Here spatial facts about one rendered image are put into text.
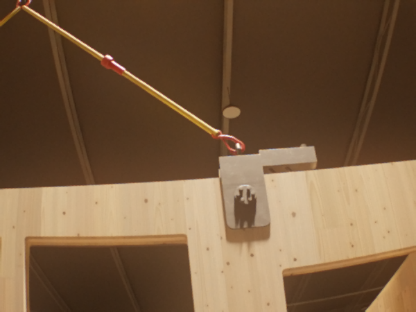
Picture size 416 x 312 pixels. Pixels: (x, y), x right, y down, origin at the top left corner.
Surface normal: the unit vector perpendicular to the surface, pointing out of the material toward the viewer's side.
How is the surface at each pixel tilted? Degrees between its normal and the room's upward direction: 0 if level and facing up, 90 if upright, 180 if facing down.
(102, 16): 180
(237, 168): 90
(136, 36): 180
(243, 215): 90
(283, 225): 90
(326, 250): 90
